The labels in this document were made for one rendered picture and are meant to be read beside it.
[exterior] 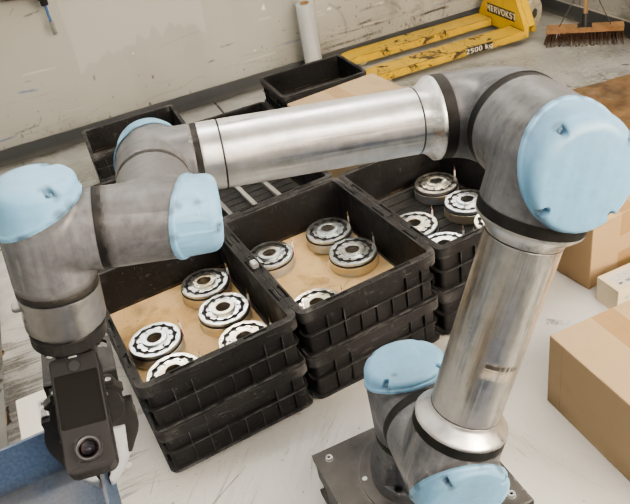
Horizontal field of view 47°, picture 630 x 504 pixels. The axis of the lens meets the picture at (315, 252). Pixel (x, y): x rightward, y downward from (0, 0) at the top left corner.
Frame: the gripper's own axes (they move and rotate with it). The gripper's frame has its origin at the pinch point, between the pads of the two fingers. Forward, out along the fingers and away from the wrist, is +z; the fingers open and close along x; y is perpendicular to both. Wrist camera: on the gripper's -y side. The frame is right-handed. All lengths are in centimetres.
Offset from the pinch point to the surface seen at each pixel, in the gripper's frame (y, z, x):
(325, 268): 63, 23, -49
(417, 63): 332, 75, -214
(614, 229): 42, 15, -106
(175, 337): 54, 24, -15
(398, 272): 41, 12, -56
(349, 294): 40, 14, -45
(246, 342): 37.2, 16.4, -25.1
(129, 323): 67, 29, -8
